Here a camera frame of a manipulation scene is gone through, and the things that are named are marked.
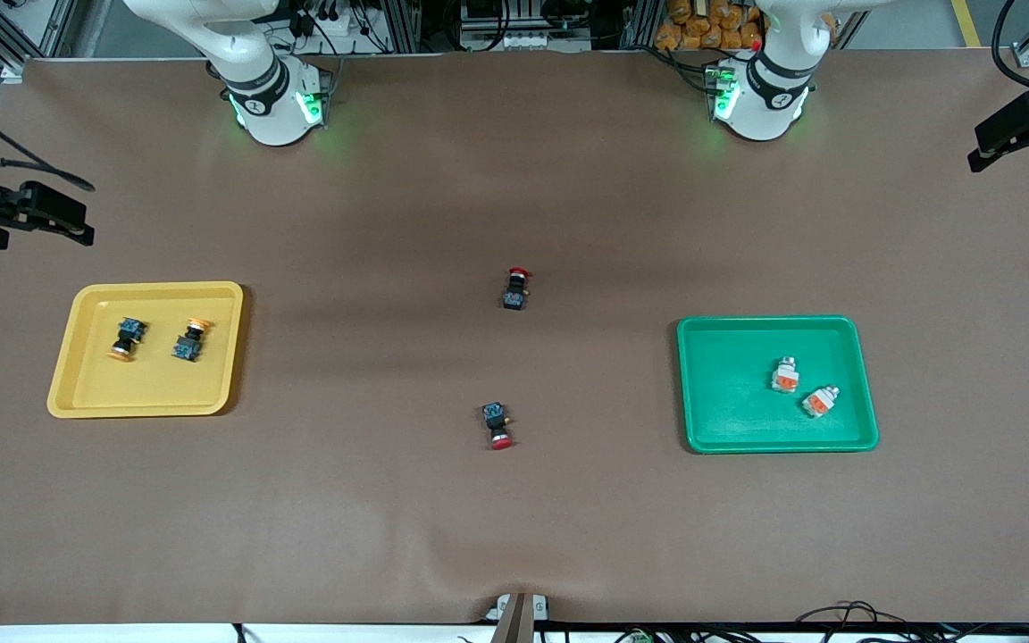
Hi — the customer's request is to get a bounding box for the yellow cap pushbutton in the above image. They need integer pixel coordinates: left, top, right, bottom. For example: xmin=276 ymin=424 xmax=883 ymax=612
xmin=107 ymin=317 xmax=149 ymax=363
xmin=171 ymin=318 xmax=212 ymax=363

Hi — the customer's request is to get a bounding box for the yellow plastic tray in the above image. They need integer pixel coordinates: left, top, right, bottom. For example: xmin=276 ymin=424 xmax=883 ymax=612
xmin=46 ymin=281 xmax=245 ymax=419

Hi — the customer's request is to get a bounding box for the pile of orange objects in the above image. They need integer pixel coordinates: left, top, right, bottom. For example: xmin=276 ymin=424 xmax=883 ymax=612
xmin=655 ymin=0 xmax=763 ymax=52

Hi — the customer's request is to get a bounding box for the power strip with black plugs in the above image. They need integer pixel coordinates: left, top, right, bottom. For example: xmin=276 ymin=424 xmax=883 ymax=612
xmin=296 ymin=0 xmax=368 ymax=38

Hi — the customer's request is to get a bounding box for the green plastic tray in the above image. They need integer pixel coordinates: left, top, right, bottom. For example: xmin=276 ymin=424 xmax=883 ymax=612
xmin=677 ymin=315 xmax=880 ymax=455

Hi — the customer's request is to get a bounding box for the red mushroom pushbutton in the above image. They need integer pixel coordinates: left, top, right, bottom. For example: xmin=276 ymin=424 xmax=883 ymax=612
xmin=481 ymin=401 xmax=515 ymax=451
xmin=502 ymin=266 xmax=533 ymax=312

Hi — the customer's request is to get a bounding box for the white power strip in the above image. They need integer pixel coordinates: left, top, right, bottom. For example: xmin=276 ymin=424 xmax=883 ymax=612
xmin=465 ymin=29 xmax=593 ymax=52

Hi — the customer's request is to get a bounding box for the brown table mat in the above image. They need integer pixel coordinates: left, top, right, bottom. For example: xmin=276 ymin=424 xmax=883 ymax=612
xmin=0 ymin=49 xmax=1029 ymax=626

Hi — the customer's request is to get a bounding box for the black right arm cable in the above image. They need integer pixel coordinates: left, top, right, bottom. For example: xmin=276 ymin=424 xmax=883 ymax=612
xmin=0 ymin=88 xmax=97 ymax=193

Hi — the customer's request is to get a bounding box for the black cable tangle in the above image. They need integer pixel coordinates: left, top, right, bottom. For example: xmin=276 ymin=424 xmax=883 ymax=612
xmin=796 ymin=600 xmax=922 ymax=643

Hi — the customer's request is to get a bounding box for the grey bracket with brown post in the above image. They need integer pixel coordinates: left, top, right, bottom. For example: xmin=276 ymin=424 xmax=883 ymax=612
xmin=486 ymin=591 xmax=553 ymax=643

